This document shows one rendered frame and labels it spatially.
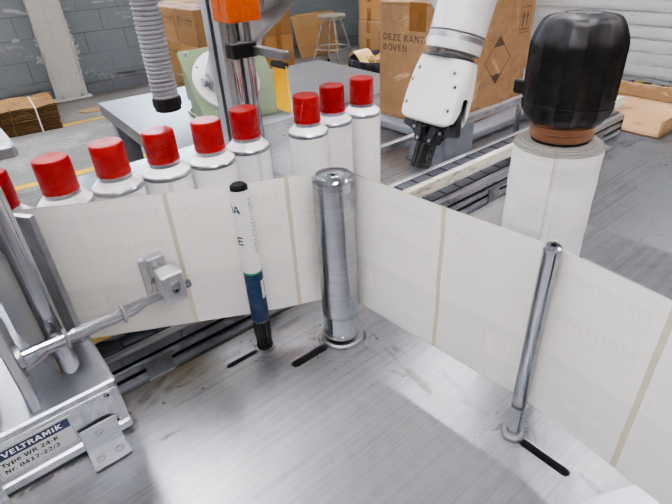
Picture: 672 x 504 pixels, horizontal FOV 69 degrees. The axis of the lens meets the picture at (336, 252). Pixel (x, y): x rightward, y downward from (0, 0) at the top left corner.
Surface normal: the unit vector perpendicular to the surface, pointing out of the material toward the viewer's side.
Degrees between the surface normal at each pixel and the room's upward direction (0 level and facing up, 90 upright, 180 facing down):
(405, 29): 90
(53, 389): 0
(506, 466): 0
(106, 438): 90
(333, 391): 0
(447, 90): 69
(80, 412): 90
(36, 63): 90
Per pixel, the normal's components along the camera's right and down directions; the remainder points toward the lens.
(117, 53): 0.59, 0.40
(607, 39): -0.42, 0.26
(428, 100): -0.73, 0.04
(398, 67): -0.74, 0.39
